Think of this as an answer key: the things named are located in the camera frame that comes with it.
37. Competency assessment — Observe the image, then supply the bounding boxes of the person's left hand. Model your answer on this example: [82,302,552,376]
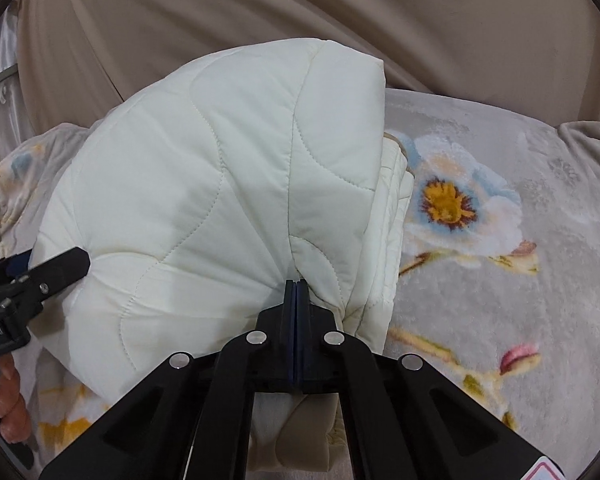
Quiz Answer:
[0,356,32,442]

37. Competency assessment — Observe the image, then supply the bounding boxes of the grey floral fleece blanket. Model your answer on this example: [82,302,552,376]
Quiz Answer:
[0,87,600,480]

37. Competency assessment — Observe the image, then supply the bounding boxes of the white quilted blanket tan trim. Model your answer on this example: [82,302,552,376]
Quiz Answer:
[30,38,415,480]

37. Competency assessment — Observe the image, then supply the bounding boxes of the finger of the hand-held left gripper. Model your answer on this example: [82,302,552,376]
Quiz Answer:
[14,247,92,307]
[0,254,32,280]

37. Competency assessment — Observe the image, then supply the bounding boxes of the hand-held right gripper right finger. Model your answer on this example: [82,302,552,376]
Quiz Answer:
[297,280,566,480]

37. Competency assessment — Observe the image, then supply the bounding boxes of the beige curtain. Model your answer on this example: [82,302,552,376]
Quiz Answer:
[17,0,600,128]

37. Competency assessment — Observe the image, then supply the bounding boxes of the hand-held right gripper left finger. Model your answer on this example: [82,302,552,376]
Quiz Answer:
[40,280,297,480]

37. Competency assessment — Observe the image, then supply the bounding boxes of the white satin cloth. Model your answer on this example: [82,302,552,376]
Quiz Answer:
[0,0,48,173]

